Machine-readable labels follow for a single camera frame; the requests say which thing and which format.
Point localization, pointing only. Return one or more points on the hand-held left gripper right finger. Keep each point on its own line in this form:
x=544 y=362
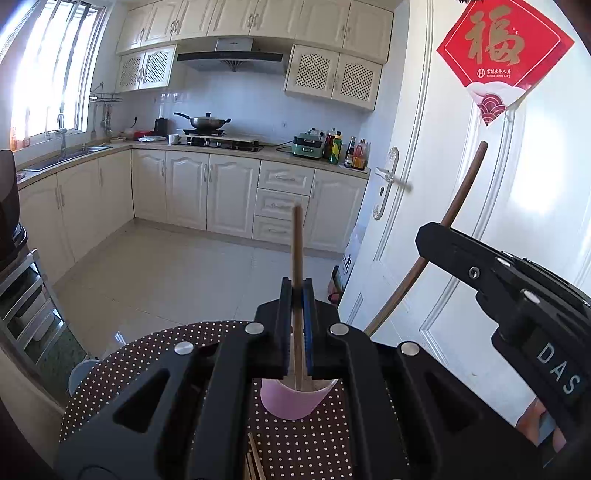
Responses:
x=308 y=323

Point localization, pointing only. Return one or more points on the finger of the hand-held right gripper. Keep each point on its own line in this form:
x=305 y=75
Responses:
x=443 y=244

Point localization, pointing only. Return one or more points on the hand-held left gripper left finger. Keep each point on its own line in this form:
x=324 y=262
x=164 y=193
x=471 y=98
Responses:
x=292 y=318

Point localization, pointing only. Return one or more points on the wooden chopstick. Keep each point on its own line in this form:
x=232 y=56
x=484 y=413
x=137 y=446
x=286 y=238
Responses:
x=248 y=468
x=466 y=184
x=298 y=240
x=260 y=470
x=252 y=454

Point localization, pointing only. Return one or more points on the pink cup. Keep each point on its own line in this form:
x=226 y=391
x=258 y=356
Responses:
x=295 y=401

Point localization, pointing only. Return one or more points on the hanging kitchen utensils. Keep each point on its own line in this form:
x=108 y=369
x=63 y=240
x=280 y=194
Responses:
x=106 y=120

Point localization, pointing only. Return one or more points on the person's right hand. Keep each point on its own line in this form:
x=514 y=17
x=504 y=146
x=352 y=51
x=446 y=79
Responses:
x=538 y=427

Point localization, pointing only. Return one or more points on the white cardboard box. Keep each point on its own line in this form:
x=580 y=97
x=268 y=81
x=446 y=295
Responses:
x=353 y=263

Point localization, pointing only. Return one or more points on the white door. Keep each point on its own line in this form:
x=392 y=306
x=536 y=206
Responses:
x=443 y=161

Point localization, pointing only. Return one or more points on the orange oil bottle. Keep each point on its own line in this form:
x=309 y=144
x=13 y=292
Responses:
x=360 y=157

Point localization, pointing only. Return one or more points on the black soy sauce bottle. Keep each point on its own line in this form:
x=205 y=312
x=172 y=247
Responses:
x=349 y=154

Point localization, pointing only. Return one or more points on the dark sauce bottle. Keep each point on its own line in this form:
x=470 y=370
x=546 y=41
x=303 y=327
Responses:
x=327 y=146

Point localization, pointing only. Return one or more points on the green cooking appliance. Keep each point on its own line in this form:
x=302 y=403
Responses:
x=307 y=146

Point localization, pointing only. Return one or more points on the bundle of wooden chopsticks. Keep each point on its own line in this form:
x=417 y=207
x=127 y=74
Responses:
x=184 y=189

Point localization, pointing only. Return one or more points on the gas stove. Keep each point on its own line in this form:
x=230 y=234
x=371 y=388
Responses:
x=217 y=141

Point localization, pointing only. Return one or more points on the wide lattice door cabinet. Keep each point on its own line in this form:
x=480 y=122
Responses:
x=332 y=76

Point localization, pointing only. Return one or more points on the steel wok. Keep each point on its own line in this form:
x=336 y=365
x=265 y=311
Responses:
x=207 y=122

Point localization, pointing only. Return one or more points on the white mug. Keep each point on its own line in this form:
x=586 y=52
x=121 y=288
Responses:
x=174 y=139

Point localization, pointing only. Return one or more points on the light blue stool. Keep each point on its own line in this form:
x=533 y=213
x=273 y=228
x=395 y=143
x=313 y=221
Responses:
x=81 y=376

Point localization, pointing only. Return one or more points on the white plate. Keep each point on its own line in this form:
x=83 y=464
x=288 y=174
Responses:
x=152 y=138

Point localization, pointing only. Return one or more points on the black kettle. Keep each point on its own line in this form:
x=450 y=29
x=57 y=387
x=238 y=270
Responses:
x=160 y=127

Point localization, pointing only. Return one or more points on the red bowl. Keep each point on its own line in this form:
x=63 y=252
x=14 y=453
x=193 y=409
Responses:
x=134 y=134

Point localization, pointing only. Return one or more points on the metal shelf rack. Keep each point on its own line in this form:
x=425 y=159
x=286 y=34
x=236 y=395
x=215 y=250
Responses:
x=27 y=300

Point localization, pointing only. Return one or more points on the range hood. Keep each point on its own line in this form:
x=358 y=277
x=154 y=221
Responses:
x=231 y=57

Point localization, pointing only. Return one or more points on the steel sink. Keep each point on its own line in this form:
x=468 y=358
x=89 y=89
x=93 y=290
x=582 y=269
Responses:
x=69 y=159

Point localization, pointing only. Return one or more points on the small lattice door cabinet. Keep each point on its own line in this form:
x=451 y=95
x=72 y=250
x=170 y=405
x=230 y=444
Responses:
x=145 y=69

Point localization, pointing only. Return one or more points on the chrome faucet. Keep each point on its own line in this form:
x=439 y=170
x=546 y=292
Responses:
x=62 y=134

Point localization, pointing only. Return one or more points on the dark brown appliance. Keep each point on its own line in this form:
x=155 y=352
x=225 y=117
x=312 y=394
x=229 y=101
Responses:
x=8 y=207

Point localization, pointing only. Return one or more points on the kitchen window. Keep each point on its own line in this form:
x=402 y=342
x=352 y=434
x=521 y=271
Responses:
x=46 y=69

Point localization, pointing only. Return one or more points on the red wall poster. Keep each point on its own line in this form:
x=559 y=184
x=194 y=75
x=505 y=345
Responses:
x=498 y=46

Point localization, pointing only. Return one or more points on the cream upper wall cabinets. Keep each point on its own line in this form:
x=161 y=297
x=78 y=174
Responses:
x=258 y=18

